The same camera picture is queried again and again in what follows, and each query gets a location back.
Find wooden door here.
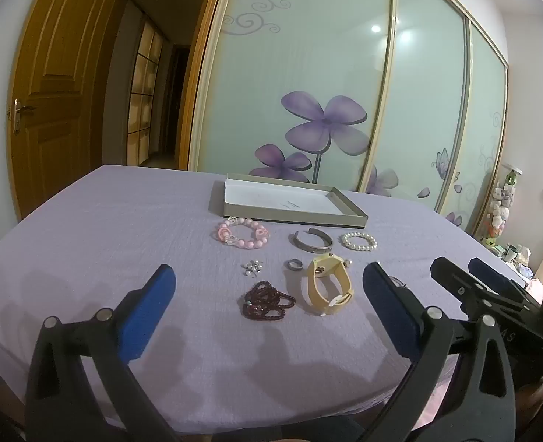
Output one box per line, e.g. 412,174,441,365
7,0,126,222

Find plain glass wardrobe door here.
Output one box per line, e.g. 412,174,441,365
359,0,471,213

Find wardrobe door with butterfly print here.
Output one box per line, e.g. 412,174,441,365
441,21,510,236

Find beige wrist watch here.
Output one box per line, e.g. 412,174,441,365
307,254,356,316

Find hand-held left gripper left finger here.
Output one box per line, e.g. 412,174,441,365
25,264,180,442

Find brass door handle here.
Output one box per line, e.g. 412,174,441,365
7,98,37,135

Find hallway cabinet with square panels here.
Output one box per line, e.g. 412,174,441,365
125,16,165,166

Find silver cuff bangle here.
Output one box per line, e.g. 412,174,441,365
290,228,334,254

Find white pearl bracelet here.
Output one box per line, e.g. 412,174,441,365
340,231,377,253

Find pile of small white items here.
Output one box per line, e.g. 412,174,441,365
494,241,543,292

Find dark red bead bracelet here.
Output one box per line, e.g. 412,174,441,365
240,281,298,319

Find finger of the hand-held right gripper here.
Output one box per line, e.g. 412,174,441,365
467,258,542,312
430,257,543,342

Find wooden door frame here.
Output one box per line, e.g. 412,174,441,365
121,0,233,171

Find wardrobe door with large flower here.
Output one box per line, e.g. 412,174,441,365
188,0,398,193

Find pink bead bracelet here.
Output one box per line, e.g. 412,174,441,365
216,216,271,248

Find hanging plush toys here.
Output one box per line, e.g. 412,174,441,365
482,166,523,246

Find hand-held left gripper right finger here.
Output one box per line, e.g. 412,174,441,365
359,262,516,442

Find purple tablecloth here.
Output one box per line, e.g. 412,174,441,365
0,164,543,434

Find grey shallow tray box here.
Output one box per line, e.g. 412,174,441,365
210,173,369,228

